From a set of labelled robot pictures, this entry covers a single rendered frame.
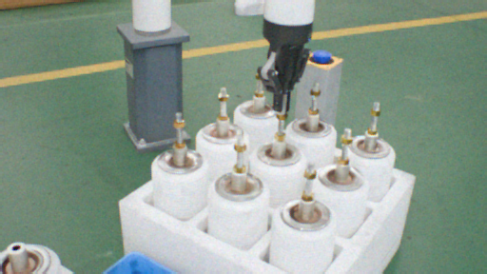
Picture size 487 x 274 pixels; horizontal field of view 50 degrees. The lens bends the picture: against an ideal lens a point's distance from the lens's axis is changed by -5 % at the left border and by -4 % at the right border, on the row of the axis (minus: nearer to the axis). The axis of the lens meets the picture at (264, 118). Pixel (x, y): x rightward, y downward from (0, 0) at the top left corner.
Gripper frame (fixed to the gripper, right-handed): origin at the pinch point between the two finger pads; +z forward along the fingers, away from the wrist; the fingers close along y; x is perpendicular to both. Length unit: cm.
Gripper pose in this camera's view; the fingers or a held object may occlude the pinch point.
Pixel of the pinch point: (282, 101)
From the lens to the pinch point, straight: 88.6
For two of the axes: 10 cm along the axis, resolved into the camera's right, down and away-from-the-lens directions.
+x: -8.4, -2.9, 4.5
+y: 5.4, -3.7, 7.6
